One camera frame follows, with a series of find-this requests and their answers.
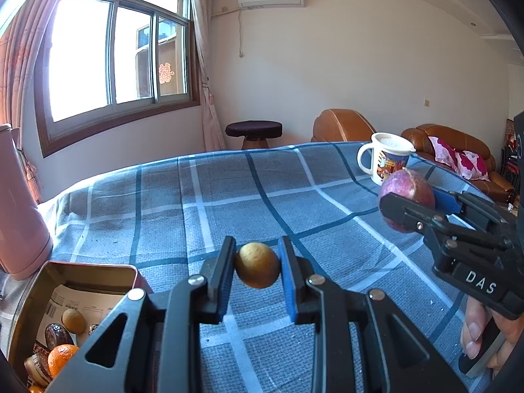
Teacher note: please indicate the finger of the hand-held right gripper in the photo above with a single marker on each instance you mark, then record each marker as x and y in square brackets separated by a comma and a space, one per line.
[446, 201]
[409, 213]

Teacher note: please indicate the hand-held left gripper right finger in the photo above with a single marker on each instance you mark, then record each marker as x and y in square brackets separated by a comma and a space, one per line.
[288, 290]

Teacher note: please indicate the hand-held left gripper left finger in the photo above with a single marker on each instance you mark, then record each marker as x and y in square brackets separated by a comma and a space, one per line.
[224, 294]

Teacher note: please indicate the large purple passion fruit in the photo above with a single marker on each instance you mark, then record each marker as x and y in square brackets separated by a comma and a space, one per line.
[405, 188]

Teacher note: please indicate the small yellow round fruit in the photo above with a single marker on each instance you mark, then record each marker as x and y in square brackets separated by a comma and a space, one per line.
[258, 265]
[73, 321]

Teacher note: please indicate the dark wrinkled passion fruit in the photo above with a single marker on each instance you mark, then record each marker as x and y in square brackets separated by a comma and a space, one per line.
[93, 329]

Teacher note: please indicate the rectangular metal tin box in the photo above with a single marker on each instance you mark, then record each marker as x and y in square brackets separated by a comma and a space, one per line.
[82, 272]

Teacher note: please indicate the large orange tangerine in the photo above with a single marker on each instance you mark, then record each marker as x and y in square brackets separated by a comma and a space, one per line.
[60, 359]

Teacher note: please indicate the round layered pastry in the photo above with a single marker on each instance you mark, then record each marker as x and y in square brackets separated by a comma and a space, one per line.
[37, 370]

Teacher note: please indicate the small orange tangerine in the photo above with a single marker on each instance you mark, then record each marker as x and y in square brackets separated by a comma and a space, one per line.
[36, 389]

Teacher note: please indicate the person's right hand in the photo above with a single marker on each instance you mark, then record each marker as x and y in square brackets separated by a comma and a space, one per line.
[473, 331]

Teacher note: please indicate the pink floral pillow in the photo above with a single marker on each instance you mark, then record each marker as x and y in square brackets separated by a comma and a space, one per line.
[466, 163]

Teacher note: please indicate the white cartoon print mug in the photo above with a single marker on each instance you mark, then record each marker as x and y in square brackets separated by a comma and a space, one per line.
[385, 168]

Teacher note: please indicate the brown leather sofa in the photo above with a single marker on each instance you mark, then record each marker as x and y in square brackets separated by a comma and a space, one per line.
[450, 137]

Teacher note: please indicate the blue plaid tablecloth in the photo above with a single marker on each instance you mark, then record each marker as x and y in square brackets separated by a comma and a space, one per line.
[245, 196]

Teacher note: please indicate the brown chair back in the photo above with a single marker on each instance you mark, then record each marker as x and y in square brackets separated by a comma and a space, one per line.
[339, 125]

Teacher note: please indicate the printed paper leaflet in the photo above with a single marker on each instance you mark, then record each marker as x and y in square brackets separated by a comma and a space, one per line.
[90, 303]

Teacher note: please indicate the round dark stool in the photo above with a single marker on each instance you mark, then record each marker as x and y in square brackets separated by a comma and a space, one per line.
[254, 129]

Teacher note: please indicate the pink electric kettle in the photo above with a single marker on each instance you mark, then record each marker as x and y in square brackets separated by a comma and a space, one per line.
[20, 221]

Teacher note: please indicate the beige curtain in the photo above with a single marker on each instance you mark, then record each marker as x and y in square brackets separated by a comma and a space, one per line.
[206, 69]

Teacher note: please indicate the red window decal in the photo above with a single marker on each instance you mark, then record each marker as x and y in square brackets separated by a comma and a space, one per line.
[166, 73]

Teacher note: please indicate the pink patterned curtain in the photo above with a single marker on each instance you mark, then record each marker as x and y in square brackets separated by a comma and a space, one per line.
[24, 49]

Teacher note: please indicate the sliding window with brown frame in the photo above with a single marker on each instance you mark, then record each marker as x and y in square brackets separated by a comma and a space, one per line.
[123, 108]

